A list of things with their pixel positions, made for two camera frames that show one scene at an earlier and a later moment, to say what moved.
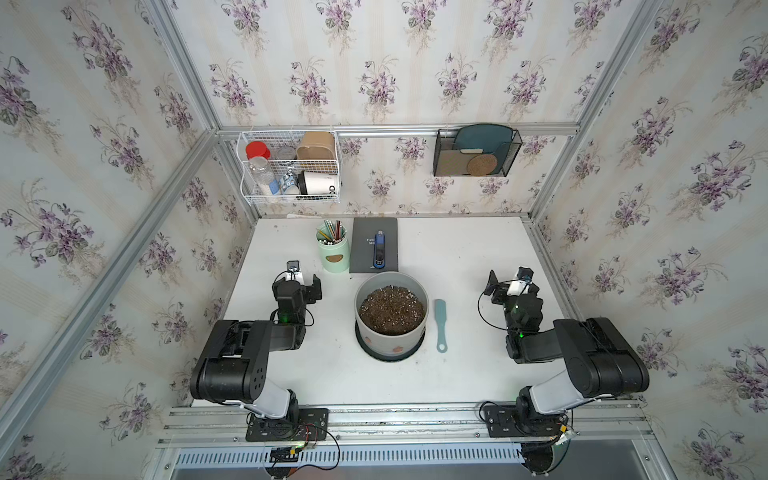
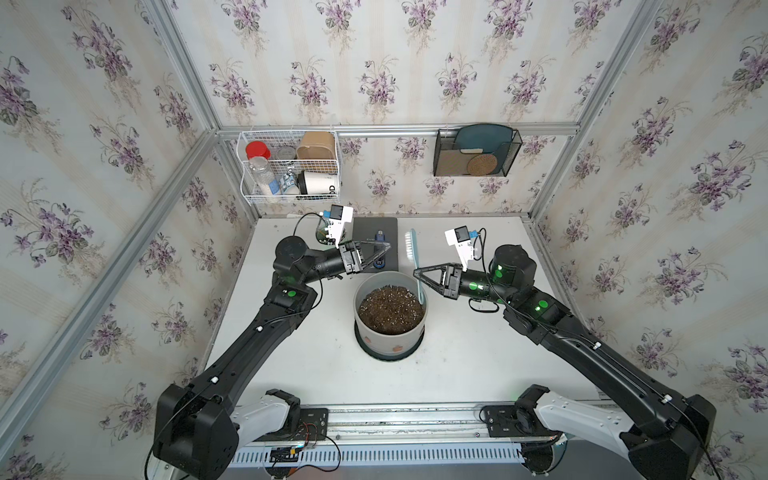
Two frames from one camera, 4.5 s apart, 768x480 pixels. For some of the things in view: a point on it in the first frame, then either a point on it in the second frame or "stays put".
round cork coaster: [481, 165] stays put
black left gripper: [314, 293] -> [356, 262]
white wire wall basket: [286, 167] stays put
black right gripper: [501, 289] -> [445, 287]
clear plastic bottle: [262, 176] stays put
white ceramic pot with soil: [391, 311] stays put
